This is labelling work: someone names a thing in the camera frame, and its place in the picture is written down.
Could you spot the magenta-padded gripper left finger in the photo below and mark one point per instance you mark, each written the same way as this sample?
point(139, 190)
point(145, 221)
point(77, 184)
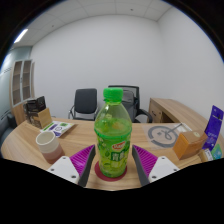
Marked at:
point(65, 168)

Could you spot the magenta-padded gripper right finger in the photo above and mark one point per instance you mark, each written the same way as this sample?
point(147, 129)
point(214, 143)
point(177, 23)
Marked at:
point(161, 166)

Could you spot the green drink bottle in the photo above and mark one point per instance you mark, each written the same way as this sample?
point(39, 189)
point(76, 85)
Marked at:
point(112, 133)

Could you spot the white and brown cup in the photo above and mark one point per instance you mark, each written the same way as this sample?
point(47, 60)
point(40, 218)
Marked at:
point(49, 146)

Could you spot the flat round red coaster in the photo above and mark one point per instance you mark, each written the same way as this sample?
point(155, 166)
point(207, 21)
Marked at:
point(97, 170)

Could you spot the orange cardboard box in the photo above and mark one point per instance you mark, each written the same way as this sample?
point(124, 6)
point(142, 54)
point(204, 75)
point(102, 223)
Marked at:
point(188, 145)

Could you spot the printed paper leaflet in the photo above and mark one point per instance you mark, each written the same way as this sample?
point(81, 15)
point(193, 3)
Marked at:
point(58, 128)

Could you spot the black mesh office chair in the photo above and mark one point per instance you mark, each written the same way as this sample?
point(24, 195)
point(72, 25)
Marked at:
point(141, 113)

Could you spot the wooden side desk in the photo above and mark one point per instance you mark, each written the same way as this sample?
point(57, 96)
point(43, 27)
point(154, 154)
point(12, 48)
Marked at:
point(173, 108)

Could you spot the purple pouch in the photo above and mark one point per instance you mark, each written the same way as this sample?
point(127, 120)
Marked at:
point(215, 126)

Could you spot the stack of dark cardboard boxes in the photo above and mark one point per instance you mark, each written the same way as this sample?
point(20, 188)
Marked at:
point(35, 108)

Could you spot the black armchair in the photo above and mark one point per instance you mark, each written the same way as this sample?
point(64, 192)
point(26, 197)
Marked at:
point(6, 130)

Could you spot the ceiling light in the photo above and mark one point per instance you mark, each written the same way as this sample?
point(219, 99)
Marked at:
point(21, 36)

